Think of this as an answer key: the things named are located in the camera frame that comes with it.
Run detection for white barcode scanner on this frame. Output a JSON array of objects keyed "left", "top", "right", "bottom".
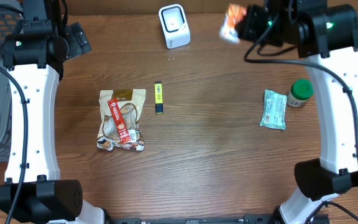
[{"left": 158, "top": 4, "right": 191, "bottom": 49}]

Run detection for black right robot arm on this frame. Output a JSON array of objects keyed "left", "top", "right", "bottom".
[{"left": 236, "top": 1, "right": 358, "bottom": 223}]

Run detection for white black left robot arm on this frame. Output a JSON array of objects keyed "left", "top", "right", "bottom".
[{"left": 0, "top": 0, "right": 109, "bottom": 223}]

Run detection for yellow black marker pen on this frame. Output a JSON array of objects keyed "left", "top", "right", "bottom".
[{"left": 154, "top": 82, "right": 163, "bottom": 114}]

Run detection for orange snack box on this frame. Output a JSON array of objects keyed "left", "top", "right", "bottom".
[{"left": 219, "top": 4, "right": 247, "bottom": 44}]

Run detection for green lid jar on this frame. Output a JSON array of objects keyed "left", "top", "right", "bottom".
[{"left": 287, "top": 79, "right": 314, "bottom": 108}]

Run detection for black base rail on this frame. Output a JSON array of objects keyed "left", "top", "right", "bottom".
[{"left": 107, "top": 214, "right": 280, "bottom": 224}]

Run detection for teal tissue pack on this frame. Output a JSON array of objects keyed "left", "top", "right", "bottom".
[{"left": 259, "top": 90, "right": 287, "bottom": 130}]

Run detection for beige PanTree snack pouch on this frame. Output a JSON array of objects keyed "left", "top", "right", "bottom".
[{"left": 96, "top": 89, "right": 146, "bottom": 151}]

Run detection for red Nescafe coffee stick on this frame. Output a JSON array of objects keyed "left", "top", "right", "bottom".
[{"left": 108, "top": 98, "right": 131, "bottom": 144}]

